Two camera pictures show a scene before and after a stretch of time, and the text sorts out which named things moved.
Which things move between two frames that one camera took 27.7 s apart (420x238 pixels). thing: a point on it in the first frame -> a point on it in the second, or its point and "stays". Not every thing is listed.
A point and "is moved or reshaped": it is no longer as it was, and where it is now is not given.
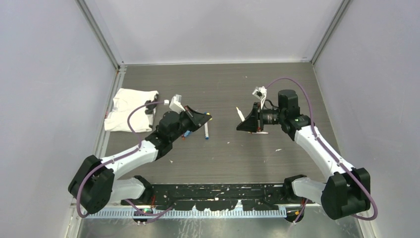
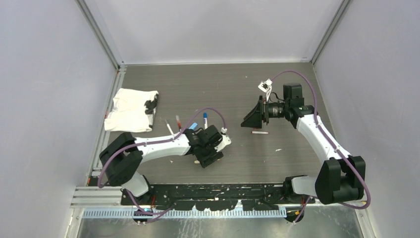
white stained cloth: (126, 100) stays
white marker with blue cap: (206, 130) is moved or reshaped
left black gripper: (196, 119) -> (205, 161)
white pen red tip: (260, 132) stays
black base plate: (218, 196) stays
